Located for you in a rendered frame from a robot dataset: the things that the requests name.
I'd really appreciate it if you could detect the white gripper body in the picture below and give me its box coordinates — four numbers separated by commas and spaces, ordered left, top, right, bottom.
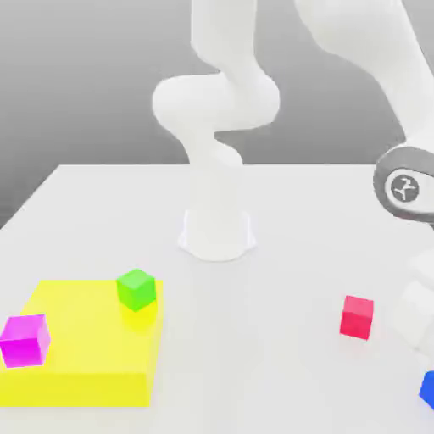
395, 280, 434, 358

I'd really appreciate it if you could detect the small red cube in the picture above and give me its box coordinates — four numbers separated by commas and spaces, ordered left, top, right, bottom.
339, 294, 375, 341

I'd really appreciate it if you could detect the small blue cube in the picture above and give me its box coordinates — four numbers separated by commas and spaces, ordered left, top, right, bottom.
418, 370, 434, 410

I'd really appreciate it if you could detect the small green cube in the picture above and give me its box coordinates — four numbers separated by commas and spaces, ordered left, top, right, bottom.
115, 268, 158, 313

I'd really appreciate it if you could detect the small magenta cube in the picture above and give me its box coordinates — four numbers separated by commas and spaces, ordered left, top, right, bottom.
0, 314, 52, 370

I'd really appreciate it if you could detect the large yellow box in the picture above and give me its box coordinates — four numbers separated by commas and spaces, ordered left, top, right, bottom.
0, 279, 164, 409

